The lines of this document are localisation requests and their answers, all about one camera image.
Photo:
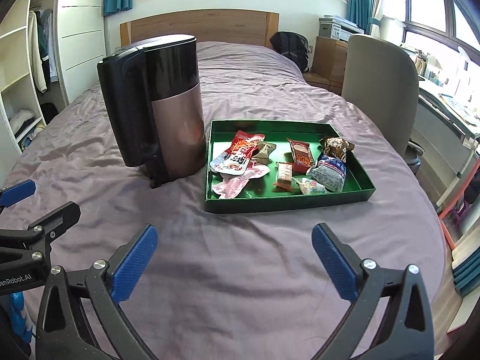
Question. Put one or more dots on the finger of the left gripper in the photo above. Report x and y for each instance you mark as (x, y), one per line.
(16, 193)
(38, 236)

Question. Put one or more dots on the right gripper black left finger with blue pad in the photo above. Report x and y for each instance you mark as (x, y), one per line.
(63, 330)

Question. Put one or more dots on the clear cartoon snack packet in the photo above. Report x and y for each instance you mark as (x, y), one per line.
(310, 187)

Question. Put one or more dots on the blue grey snack bag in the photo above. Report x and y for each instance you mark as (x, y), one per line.
(330, 172)

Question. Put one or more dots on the small brown bar packet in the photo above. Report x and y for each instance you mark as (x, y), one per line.
(284, 176)

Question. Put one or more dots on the brown gold snack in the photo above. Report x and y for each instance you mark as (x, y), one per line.
(336, 147)

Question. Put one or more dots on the red square snack packet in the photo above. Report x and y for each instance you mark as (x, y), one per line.
(302, 156)

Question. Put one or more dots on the pink strawberry cartoon snack packet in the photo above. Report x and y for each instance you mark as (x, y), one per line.
(231, 186)

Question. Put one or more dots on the small olive candy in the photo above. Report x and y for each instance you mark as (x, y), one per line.
(264, 149)

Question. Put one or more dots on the long red snack packet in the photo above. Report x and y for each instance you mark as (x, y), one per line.
(234, 160)

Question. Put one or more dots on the blue gloved hand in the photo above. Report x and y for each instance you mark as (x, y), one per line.
(20, 320)

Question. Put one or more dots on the purple bed sheet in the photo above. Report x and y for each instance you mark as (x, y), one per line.
(234, 277)

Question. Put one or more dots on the white wardrobe shelving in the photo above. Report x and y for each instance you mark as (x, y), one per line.
(49, 53)

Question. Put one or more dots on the black and copper kettle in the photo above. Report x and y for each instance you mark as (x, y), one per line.
(152, 94)

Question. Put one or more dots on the beige office chair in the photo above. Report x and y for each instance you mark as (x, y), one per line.
(381, 80)

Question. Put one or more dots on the wooden bedside cabinet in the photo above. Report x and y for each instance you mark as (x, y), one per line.
(328, 65)

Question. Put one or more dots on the black backpack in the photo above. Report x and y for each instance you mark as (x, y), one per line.
(293, 46)

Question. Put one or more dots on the wooden headboard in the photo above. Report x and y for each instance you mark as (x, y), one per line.
(249, 27)

